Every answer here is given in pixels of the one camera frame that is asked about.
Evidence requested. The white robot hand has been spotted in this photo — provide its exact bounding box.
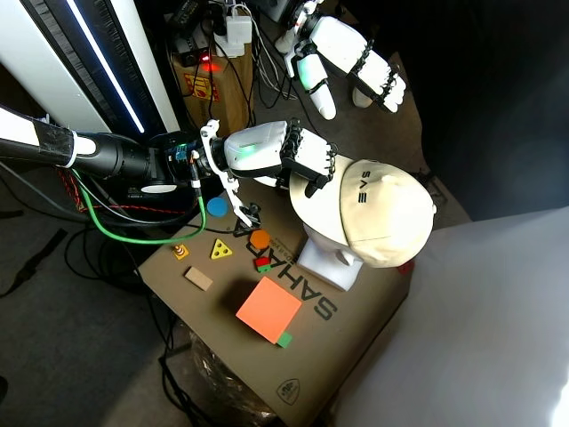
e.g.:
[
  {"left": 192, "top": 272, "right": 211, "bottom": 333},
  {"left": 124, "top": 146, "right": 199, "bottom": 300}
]
[
  {"left": 223, "top": 117, "right": 339, "bottom": 200},
  {"left": 288, "top": 15, "right": 408, "bottom": 122}
]

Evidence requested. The beige cap with black letters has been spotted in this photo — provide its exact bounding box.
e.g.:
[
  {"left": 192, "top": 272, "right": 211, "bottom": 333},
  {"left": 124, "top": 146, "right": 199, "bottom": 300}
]
[{"left": 288, "top": 155, "right": 436, "bottom": 270}]

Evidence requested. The white mannequin head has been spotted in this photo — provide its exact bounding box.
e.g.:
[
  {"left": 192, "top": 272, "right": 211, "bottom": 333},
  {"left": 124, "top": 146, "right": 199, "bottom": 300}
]
[{"left": 296, "top": 208, "right": 364, "bottom": 293}]

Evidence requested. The brown cardboard box, yellow label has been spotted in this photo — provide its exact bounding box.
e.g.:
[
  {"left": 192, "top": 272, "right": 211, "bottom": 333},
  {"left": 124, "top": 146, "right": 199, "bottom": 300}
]
[{"left": 170, "top": 42, "right": 255, "bottom": 134}]

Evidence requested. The orange hexagon block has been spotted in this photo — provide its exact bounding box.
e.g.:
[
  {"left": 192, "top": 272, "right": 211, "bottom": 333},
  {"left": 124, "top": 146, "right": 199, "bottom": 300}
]
[{"left": 248, "top": 229, "right": 271, "bottom": 251}]

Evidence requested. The white power adapter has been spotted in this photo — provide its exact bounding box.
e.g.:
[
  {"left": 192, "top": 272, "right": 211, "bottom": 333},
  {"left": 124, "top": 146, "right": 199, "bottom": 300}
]
[{"left": 224, "top": 14, "right": 255, "bottom": 48}]

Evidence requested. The yellow triangle block with holes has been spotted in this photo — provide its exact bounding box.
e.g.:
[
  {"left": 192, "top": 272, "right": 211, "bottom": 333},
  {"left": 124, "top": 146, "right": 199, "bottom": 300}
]
[{"left": 210, "top": 238, "right": 234, "bottom": 262}]

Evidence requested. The black device with red light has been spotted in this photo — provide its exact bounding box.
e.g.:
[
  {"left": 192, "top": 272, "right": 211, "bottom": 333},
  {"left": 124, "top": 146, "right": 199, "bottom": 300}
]
[{"left": 173, "top": 36, "right": 215, "bottom": 68}]

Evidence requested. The plain wooden block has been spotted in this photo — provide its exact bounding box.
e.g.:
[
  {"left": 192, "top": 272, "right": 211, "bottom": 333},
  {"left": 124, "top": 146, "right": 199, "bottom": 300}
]
[{"left": 184, "top": 265, "right": 214, "bottom": 293}]

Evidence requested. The orange box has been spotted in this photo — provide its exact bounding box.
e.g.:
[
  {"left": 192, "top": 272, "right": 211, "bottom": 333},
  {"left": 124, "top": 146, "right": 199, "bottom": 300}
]
[{"left": 235, "top": 275, "right": 304, "bottom": 346}]

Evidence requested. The white panel with light strip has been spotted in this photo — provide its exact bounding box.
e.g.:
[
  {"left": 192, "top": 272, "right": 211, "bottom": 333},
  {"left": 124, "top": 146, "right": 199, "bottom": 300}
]
[{"left": 0, "top": 0, "right": 181, "bottom": 135}]

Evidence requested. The brown printed cardboard sheet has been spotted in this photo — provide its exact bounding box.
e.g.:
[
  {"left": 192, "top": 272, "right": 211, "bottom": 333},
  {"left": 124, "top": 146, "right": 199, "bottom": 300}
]
[{"left": 137, "top": 51, "right": 473, "bottom": 427}]

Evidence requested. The clear plastic wrapped bundle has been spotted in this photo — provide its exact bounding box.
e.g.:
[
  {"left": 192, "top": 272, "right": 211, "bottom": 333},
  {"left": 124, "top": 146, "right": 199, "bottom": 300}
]
[{"left": 185, "top": 327, "right": 279, "bottom": 427}]

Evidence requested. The green cable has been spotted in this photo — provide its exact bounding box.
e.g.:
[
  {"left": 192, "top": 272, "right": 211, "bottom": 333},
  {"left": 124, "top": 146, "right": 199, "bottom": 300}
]
[{"left": 69, "top": 167, "right": 209, "bottom": 246}]

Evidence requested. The red cable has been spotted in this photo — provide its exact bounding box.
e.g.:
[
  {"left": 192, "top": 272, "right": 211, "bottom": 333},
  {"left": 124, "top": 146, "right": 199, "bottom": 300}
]
[{"left": 56, "top": 168, "right": 190, "bottom": 217}]

